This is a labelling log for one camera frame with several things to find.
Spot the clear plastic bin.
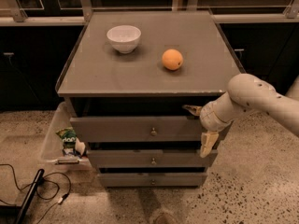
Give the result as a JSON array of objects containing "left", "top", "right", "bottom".
[{"left": 39, "top": 102, "right": 92, "bottom": 171}]

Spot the black stand leg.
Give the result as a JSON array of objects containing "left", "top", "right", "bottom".
[{"left": 13, "top": 169, "right": 44, "bottom": 224}]

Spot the grey drawer cabinet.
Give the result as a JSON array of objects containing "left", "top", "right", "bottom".
[{"left": 56, "top": 13, "right": 243, "bottom": 174}]

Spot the grey top drawer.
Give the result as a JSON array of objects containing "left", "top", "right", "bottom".
[{"left": 70, "top": 116, "right": 205, "bottom": 143}]

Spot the black cable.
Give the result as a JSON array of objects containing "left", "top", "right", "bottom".
[{"left": 0, "top": 163, "right": 72, "bottom": 224}]

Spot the metal railing frame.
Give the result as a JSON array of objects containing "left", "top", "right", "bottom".
[{"left": 0, "top": 0, "right": 299, "bottom": 27}]

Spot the green snack bag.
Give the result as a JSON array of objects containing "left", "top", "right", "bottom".
[{"left": 56, "top": 127, "right": 77, "bottom": 148}]

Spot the grey middle drawer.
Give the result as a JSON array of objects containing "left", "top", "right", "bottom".
[{"left": 87, "top": 149, "right": 218, "bottom": 168}]

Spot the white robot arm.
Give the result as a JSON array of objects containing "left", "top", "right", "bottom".
[{"left": 183, "top": 74, "right": 299, "bottom": 158}]

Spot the white ceramic bowl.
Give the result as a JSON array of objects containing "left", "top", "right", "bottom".
[{"left": 107, "top": 25, "right": 141, "bottom": 54}]

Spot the grey bottom drawer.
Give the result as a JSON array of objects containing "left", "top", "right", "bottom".
[{"left": 99, "top": 173, "right": 207, "bottom": 187}]

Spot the grey drawer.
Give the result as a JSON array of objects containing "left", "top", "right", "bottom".
[
  {"left": 87, "top": 149, "right": 218, "bottom": 168},
  {"left": 70, "top": 116, "right": 205, "bottom": 143},
  {"left": 99, "top": 173, "right": 207, "bottom": 187}
]

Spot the orange fruit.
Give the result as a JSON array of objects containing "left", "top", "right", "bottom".
[{"left": 162, "top": 49, "right": 183, "bottom": 71}]

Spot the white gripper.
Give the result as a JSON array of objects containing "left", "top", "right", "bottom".
[{"left": 182, "top": 102, "right": 230, "bottom": 158}]

